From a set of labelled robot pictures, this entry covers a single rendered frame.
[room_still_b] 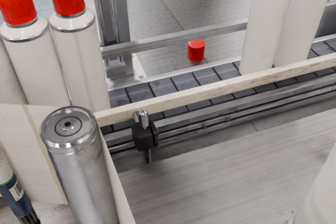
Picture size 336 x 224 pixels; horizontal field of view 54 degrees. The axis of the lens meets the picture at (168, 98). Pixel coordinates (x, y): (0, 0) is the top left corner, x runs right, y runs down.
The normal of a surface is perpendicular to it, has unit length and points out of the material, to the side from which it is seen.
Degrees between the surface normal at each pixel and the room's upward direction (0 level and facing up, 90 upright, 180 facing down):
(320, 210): 90
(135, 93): 0
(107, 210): 90
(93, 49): 90
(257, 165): 0
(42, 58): 90
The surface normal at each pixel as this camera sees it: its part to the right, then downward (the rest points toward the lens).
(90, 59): 0.63, 0.54
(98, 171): 0.88, 0.33
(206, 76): 0.00, -0.72
